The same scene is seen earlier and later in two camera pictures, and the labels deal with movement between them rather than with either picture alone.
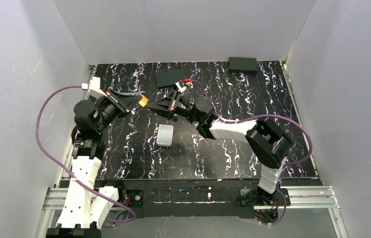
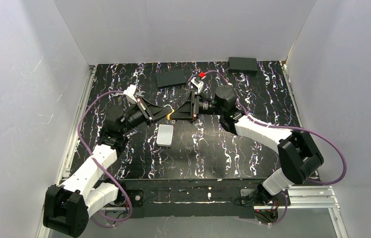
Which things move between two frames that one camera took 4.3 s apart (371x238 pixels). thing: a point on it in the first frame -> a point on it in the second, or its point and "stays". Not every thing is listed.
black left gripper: [116, 104] -> [144, 111]
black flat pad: [169, 78] stays
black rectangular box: [242, 65] stays
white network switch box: [165, 135] stays
